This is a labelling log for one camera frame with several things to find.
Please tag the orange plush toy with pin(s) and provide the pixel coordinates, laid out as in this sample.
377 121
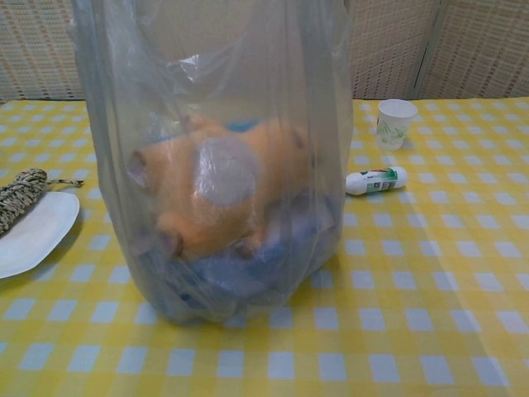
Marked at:
219 182

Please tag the blue cloth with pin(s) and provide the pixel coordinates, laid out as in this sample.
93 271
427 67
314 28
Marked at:
231 281

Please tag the clear plastic bag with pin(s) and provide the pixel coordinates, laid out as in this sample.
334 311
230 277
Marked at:
124 103

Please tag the white glue stick tube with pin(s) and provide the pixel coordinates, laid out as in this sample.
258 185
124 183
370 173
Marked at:
374 180

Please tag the white paper cup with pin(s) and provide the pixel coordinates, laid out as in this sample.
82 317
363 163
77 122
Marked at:
394 124

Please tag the yellow checkered tablecloth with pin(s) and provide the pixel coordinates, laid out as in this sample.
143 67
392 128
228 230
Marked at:
413 289

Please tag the white square plate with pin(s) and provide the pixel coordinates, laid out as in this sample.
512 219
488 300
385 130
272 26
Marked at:
37 231

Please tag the woven folding screen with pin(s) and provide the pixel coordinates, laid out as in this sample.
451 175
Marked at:
454 49

